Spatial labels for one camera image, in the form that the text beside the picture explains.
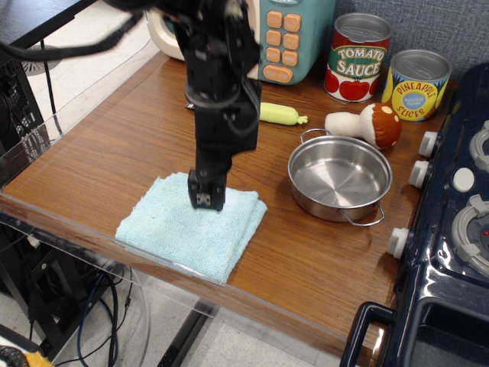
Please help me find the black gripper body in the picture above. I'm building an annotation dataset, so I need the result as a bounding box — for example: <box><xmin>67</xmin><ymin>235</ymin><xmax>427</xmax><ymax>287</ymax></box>
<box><xmin>185</xmin><ymin>80</ymin><xmax>262</xmax><ymax>187</ymax></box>

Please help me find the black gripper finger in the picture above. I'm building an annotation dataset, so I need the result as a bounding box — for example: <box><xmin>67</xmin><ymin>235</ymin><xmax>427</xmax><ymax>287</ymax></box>
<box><xmin>187</xmin><ymin>171</ymin><xmax>201</xmax><ymax>209</ymax></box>
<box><xmin>204</xmin><ymin>180</ymin><xmax>226</xmax><ymax>212</ymax></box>

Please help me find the light blue cloth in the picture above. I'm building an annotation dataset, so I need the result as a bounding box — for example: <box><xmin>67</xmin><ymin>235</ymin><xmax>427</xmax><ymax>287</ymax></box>
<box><xmin>115</xmin><ymin>172</ymin><xmax>267</xmax><ymax>283</ymax></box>

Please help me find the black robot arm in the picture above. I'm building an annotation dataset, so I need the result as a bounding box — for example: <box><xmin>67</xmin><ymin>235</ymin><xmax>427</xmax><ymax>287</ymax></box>
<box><xmin>110</xmin><ymin>1</ymin><xmax>261</xmax><ymax>211</ymax></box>

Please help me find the stainless steel pot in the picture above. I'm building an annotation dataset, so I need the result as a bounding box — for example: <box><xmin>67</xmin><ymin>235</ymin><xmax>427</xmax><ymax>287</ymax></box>
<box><xmin>287</xmin><ymin>128</ymin><xmax>393</xmax><ymax>227</ymax></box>

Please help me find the teal toy microwave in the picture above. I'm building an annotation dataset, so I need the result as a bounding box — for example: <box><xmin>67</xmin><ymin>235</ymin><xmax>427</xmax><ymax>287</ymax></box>
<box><xmin>147</xmin><ymin>1</ymin><xmax>335</xmax><ymax>92</ymax></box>

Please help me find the plush brown mushroom toy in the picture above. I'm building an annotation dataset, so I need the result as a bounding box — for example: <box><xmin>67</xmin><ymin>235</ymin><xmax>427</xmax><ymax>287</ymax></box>
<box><xmin>325</xmin><ymin>103</ymin><xmax>402</xmax><ymax>151</ymax></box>

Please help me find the tomato sauce can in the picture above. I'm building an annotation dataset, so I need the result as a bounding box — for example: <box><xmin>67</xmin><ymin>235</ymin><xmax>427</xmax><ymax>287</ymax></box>
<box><xmin>324</xmin><ymin>12</ymin><xmax>393</xmax><ymax>102</ymax></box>

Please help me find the black table leg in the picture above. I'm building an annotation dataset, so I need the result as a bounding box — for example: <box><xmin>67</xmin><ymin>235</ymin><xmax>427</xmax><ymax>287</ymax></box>
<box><xmin>157</xmin><ymin>310</ymin><xmax>209</xmax><ymax>367</ymax></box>

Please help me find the black computer tower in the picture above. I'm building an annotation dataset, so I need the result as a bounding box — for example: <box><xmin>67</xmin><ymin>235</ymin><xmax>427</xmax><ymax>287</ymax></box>
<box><xmin>1</xmin><ymin>59</ymin><xmax>49</xmax><ymax>158</ymax></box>

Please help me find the pineapple slices can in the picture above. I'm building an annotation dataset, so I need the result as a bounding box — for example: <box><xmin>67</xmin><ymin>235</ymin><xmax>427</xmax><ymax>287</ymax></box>
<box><xmin>381</xmin><ymin>49</ymin><xmax>452</xmax><ymax>122</ymax></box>

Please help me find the black side desk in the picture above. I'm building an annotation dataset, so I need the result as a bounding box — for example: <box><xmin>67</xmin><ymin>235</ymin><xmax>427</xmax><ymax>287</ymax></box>
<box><xmin>0</xmin><ymin>0</ymin><xmax>99</xmax><ymax>68</ymax></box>

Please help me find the dark blue toy stove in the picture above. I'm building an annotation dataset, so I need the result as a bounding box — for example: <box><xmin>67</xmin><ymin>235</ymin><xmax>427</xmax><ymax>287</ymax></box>
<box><xmin>341</xmin><ymin>63</ymin><xmax>488</xmax><ymax>366</ymax></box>

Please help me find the spoon with green handle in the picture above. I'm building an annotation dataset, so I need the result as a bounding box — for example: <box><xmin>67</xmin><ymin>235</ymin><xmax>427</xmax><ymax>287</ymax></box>
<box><xmin>185</xmin><ymin>99</ymin><xmax>309</xmax><ymax>126</ymax></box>

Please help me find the blue floor cable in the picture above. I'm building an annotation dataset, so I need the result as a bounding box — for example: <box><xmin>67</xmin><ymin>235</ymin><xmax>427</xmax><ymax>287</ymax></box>
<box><xmin>76</xmin><ymin>271</ymin><xmax>119</xmax><ymax>367</ymax></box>

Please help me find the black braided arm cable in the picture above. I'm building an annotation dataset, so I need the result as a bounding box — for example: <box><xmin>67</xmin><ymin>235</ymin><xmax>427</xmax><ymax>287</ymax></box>
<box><xmin>0</xmin><ymin>11</ymin><xmax>146</xmax><ymax>62</ymax></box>

